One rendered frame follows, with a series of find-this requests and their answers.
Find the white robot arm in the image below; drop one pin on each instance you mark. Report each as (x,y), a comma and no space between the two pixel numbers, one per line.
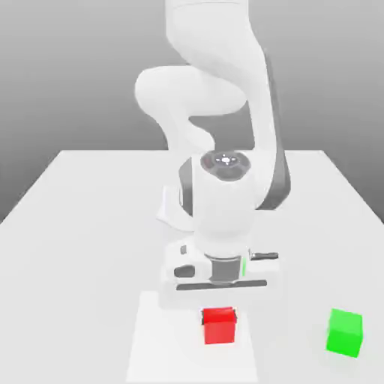
(222,204)

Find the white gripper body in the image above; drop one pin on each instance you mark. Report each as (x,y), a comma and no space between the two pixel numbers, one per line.
(222,292)

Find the small red cube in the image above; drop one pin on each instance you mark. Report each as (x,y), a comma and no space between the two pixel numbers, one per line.
(219,328)

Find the small green cube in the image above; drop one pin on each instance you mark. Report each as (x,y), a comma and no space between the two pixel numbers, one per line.
(344,334)

